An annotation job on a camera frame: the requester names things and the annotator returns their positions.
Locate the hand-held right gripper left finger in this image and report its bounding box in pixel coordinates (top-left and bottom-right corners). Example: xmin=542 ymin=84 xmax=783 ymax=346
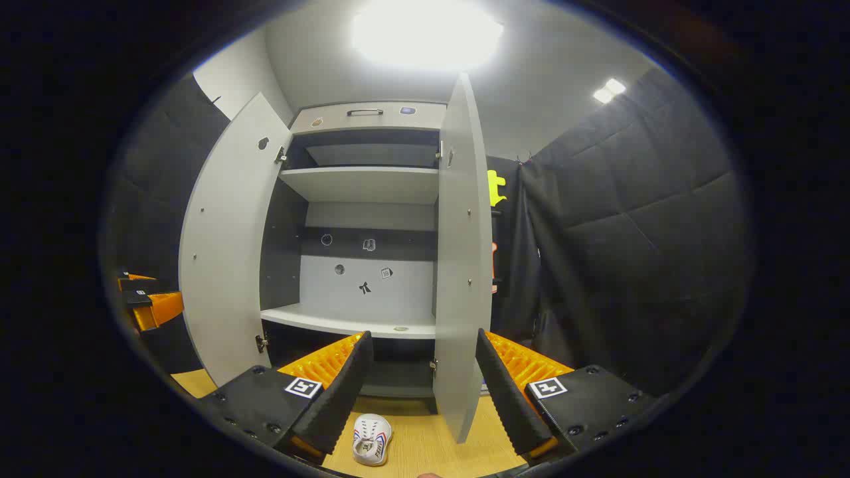
xmin=198 ymin=330 xmax=375 ymax=465

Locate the grey shoe cabinet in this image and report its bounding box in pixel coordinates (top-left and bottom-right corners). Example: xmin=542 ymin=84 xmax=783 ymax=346
xmin=179 ymin=73 xmax=495 ymax=444

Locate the small ceiling light panel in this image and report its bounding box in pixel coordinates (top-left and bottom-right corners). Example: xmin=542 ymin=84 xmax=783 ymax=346
xmin=593 ymin=78 xmax=627 ymax=105

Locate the white striped canvas shoe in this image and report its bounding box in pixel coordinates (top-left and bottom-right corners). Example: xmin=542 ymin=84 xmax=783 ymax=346
xmin=352 ymin=413 xmax=394 ymax=467

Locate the large ceiling light panel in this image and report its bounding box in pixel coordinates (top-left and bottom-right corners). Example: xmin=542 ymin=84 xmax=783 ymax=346
xmin=351 ymin=0 xmax=504 ymax=70

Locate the grey cabinet drawer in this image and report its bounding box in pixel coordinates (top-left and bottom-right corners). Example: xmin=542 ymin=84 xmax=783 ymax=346
xmin=291 ymin=101 xmax=447 ymax=135

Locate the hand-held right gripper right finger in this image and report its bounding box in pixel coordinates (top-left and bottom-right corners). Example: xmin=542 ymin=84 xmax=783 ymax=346
xmin=475 ymin=328 xmax=659 ymax=465

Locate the grey shoe cabinet door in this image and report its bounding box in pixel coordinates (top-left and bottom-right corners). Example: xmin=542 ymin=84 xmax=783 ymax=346
xmin=433 ymin=73 xmax=494 ymax=444
xmin=179 ymin=92 xmax=294 ymax=388

